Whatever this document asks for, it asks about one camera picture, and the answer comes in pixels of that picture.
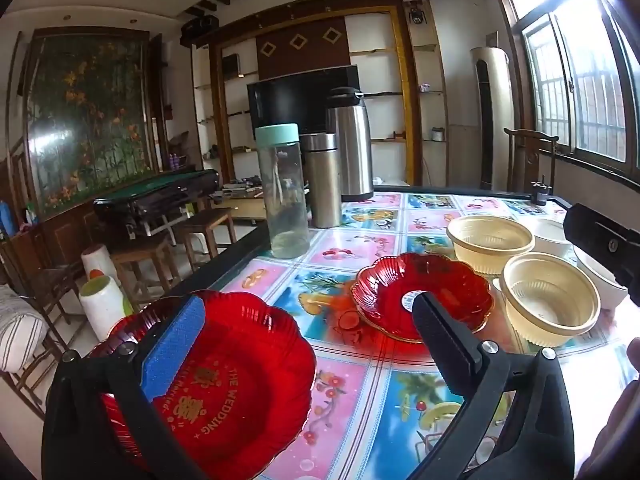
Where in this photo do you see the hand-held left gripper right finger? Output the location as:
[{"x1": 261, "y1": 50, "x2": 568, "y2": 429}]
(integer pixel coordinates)
[{"x1": 411, "y1": 291, "x2": 577, "y2": 480}]

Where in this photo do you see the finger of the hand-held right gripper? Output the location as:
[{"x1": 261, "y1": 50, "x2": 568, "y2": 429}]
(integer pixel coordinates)
[{"x1": 563, "y1": 203, "x2": 640, "y2": 306}]

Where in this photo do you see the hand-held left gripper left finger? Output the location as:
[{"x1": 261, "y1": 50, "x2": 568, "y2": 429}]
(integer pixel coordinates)
[{"x1": 42, "y1": 292, "x2": 211, "y2": 480}]

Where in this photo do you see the white disposable bowl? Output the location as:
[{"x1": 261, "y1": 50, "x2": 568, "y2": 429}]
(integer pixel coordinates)
[
  {"x1": 572, "y1": 247, "x2": 630, "y2": 311},
  {"x1": 530, "y1": 218, "x2": 573, "y2": 258}
]

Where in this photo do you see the large red plastic plate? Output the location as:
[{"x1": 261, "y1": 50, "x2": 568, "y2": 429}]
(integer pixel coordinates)
[{"x1": 87, "y1": 289, "x2": 318, "y2": 468}]

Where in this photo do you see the small red plastic plate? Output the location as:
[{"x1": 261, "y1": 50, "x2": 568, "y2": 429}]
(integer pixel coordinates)
[{"x1": 350, "y1": 253, "x2": 494, "y2": 343}]

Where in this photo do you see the cream plastic bowl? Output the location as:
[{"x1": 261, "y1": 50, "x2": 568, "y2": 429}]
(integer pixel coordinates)
[
  {"x1": 500, "y1": 254, "x2": 601, "y2": 348},
  {"x1": 446, "y1": 216, "x2": 536, "y2": 276}
]

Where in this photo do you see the person's right hand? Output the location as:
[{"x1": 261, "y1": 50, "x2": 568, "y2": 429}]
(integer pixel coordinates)
[{"x1": 575, "y1": 337, "x2": 640, "y2": 480}]

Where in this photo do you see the brown wooden stool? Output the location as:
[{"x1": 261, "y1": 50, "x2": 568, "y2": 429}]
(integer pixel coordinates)
[
  {"x1": 172, "y1": 207, "x2": 238, "y2": 271},
  {"x1": 110, "y1": 235, "x2": 181, "y2": 301}
]

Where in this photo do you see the wooden chair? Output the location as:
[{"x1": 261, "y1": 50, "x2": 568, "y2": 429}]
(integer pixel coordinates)
[{"x1": 504, "y1": 127, "x2": 560, "y2": 193}]

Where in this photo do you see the dark wooden armchair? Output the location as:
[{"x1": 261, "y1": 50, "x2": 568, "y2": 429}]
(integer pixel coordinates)
[{"x1": 0, "y1": 255, "x2": 81, "y2": 421}]

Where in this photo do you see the green top mahjong table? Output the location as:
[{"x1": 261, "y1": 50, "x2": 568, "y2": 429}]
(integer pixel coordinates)
[{"x1": 93, "y1": 169, "x2": 221, "y2": 238}]

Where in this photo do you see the striped cushion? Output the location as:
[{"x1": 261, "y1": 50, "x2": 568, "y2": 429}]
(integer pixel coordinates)
[{"x1": 0, "y1": 285, "x2": 51, "y2": 373}]

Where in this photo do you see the low wooden table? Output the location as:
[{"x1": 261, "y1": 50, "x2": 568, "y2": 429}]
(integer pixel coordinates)
[{"x1": 210, "y1": 180, "x2": 266, "y2": 221}]

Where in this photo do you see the barred window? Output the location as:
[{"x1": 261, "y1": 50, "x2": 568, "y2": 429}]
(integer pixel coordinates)
[{"x1": 492, "y1": 0, "x2": 640, "y2": 181}]

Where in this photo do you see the standing air conditioner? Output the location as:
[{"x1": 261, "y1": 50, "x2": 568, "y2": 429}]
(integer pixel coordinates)
[{"x1": 470, "y1": 46, "x2": 508, "y2": 191}]

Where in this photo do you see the glass bottle with teal lid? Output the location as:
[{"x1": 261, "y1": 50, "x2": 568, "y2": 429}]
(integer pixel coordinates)
[{"x1": 255, "y1": 123, "x2": 311, "y2": 259}]

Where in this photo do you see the slim steel thermos flask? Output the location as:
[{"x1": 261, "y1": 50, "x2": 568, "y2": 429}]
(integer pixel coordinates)
[{"x1": 300, "y1": 131, "x2": 343, "y2": 228}]

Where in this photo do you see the large steel thermos carafe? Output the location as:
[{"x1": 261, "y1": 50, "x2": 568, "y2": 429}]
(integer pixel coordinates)
[{"x1": 326, "y1": 86, "x2": 375, "y2": 203}]

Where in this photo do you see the black flat television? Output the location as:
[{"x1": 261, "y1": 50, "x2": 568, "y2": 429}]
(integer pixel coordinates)
[{"x1": 247, "y1": 65, "x2": 361, "y2": 136}]

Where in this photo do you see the black loudspeaker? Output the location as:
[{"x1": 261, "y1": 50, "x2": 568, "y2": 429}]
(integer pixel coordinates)
[{"x1": 180, "y1": 15, "x2": 221, "y2": 46}]

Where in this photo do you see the floral wall painting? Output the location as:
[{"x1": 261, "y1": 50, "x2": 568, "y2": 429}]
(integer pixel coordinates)
[{"x1": 22, "y1": 30, "x2": 156, "y2": 216}]

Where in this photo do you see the wooden wall shelf unit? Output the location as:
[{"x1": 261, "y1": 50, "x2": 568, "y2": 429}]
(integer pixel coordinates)
[{"x1": 210, "y1": 0, "x2": 451, "y2": 196}]

